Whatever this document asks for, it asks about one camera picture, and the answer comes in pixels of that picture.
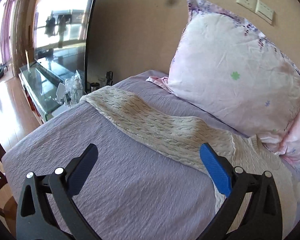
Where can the clear plastic bag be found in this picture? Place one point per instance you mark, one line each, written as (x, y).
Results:
(74, 88)

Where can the cream cable-knit sweater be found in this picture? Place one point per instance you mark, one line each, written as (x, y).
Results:
(180, 137)

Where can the pink flower-print pillow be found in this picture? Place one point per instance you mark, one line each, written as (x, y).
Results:
(297, 139)

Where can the white wall socket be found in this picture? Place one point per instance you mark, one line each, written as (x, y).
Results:
(248, 4)

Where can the large wall mirror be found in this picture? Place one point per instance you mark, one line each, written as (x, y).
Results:
(60, 36)

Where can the white wall switch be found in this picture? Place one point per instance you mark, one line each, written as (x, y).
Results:
(264, 11)

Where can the glass top side table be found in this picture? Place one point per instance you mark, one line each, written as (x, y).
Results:
(40, 81)

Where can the white tree-print pillow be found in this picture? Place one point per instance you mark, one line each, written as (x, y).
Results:
(214, 33)

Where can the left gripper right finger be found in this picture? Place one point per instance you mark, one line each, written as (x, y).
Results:
(252, 208)

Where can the lavender bed sheet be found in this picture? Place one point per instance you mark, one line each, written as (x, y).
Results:
(132, 192)

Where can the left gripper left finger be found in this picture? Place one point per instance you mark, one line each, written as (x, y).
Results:
(35, 218)

